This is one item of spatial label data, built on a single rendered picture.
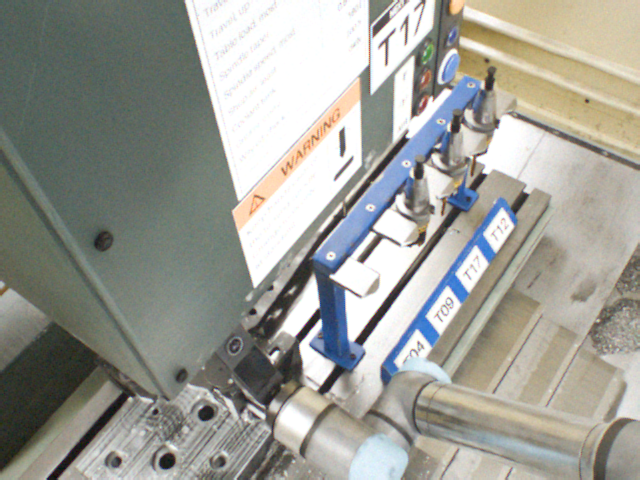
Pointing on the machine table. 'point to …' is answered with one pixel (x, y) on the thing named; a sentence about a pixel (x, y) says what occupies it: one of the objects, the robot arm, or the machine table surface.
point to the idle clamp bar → (279, 289)
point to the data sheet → (275, 71)
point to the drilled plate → (238, 441)
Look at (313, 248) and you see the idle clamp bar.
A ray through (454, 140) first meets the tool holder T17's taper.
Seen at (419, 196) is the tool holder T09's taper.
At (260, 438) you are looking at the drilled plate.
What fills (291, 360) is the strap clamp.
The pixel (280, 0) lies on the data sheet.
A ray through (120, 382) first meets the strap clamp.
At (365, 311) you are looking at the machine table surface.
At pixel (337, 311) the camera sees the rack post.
